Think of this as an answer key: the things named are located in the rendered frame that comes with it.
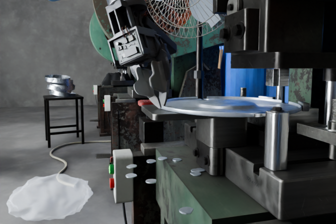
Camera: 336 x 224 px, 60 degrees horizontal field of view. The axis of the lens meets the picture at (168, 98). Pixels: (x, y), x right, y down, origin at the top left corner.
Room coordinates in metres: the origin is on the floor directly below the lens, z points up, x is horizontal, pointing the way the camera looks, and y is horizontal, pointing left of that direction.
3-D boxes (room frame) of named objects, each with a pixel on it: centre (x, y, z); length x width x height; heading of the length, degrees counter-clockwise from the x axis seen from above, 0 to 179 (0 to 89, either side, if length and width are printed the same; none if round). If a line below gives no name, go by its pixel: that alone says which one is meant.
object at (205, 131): (0.60, -0.08, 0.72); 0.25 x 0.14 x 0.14; 104
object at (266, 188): (0.64, -0.25, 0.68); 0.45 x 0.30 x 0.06; 14
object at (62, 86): (3.39, 1.23, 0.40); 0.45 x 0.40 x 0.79; 26
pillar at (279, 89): (0.74, -0.29, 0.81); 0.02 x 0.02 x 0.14
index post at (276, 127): (0.44, -0.17, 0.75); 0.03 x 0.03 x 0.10; 14
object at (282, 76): (0.64, -0.24, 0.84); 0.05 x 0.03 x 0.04; 14
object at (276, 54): (0.65, -0.25, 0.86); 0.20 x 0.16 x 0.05; 14
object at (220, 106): (0.61, -0.12, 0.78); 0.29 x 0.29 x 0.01
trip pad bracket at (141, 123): (0.89, 0.05, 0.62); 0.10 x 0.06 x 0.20; 14
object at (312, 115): (0.64, -0.24, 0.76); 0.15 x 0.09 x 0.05; 14
